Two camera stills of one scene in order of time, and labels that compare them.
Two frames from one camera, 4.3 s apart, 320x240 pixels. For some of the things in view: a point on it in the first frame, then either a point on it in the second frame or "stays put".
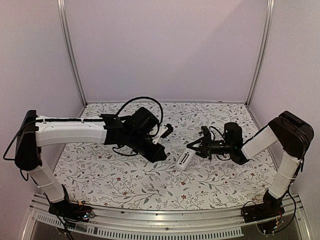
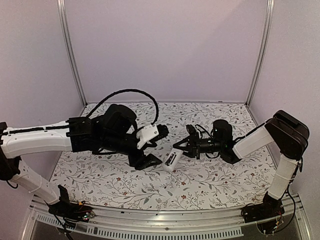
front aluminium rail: [211, 223] stays put
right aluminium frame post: [257, 73] stays put
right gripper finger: [205, 150] -> [187, 153]
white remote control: [185, 159] -> [172, 159]
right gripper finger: [202, 144] -> [176, 145]
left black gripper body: [139, 142] -> [138, 162]
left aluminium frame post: [63, 13] stays put
